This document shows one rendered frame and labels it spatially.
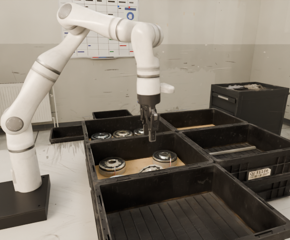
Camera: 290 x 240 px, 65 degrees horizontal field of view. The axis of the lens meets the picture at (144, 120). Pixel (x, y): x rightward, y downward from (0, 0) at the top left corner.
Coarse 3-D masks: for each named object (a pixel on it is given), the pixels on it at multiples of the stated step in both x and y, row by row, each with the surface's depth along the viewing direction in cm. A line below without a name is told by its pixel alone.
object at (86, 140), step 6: (84, 120) 118; (90, 120) 119; (96, 120) 120; (162, 120) 118; (84, 126) 114; (168, 126) 110; (84, 132) 102; (162, 132) 102; (168, 132) 102; (84, 138) 99; (114, 138) 96; (120, 138) 96
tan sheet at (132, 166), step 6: (126, 162) 96; (132, 162) 96; (138, 162) 96; (144, 162) 96; (150, 162) 96; (180, 162) 96; (96, 168) 92; (126, 168) 92; (132, 168) 92; (138, 168) 92; (126, 174) 88
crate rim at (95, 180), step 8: (144, 136) 98; (88, 144) 90; (192, 144) 90; (88, 152) 83; (200, 152) 83; (208, 160) 78; (168, 168) 72; (176, 168) 72; (96, 176) 68; (120, 176) 68; (128, 176) 68
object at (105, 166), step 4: (104, 160) 92; (120, 160) 92; (124, 160) 91; (100, 164) 88; (104, 164) 88; (120, 164) 89; (124, 164) 89; (104, 168) 86; (108, 168) 86; (112, 168) 86; (116, 168) 86; (120, 168) 87
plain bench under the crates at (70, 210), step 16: (48, 144) 146; (64, 144) 146; (80, 144) 146; (0, 160) 125; (48, 160) 125; (64, 160) 125; (80, 160) 125; (0, 176) 110; (64, 176) 110; (80, 176) 110; (64, 192) 98; (80, 192) 98; (48, 208) 89; (64, 208) 89; (80, 208) 89; (288, 208) 89; (32, 224) 81; (48, 224) 81; (64, 224) 81; (80, 224) 81
